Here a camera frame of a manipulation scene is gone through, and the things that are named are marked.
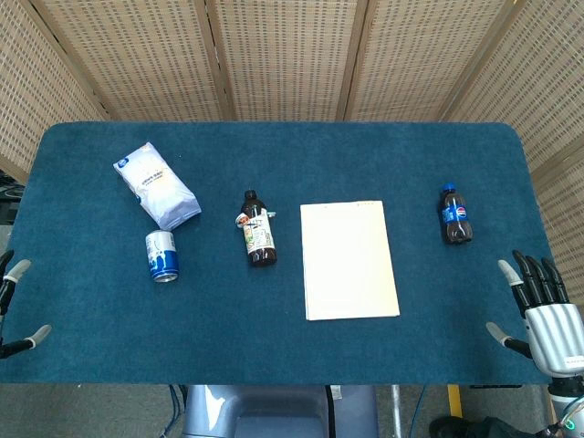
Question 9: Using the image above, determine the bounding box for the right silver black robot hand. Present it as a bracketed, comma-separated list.
[485, 249, 584, 380]

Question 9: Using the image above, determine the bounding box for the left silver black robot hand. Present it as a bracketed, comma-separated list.
[0, 249, 53, 361]

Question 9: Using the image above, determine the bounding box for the cream paper notebook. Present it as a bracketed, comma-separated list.
[299, 199, 402, 322]

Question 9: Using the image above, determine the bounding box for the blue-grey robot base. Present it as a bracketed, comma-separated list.
[182, 384, 380, 438]

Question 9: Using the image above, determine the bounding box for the teal blue carpeted table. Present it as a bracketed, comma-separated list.
[0, 120, 577, 387]

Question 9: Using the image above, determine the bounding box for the dark equipment behind table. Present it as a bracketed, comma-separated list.
[0, 169, 26, 225]

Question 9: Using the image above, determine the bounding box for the woven bamboo screen panel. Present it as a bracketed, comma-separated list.
[344, 0, 528, 122]
[30, 0, 235, 122]
[0, 0, 110, 184]
[440, 0, 584, 177]
[204, 0, 369, 122]
[531, 145, 584, 307]

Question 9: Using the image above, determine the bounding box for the black shoe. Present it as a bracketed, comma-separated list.
[428, 412, 475, 438]

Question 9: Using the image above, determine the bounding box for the small Pepsi cola bottle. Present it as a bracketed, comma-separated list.
[438, 182, 474, 245]

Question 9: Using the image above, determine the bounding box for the blue white drink can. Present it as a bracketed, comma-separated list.
[144, 229, 181, 284]

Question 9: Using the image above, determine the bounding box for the metal table leg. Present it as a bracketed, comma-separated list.
[391, 385, 403, 438]

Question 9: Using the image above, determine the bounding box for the white snack bag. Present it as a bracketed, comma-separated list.
[112, 141, 203, 232]

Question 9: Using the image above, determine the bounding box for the dark tea bottle with label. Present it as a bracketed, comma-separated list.
[235, 189, 278, 269]

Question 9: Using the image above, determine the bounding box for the blue floor cable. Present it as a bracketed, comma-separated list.
[407, 385, 429, 437]
[162, 385, 186, 438]

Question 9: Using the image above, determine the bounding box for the black base cable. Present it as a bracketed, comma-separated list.
[324, 385, 338, 438]

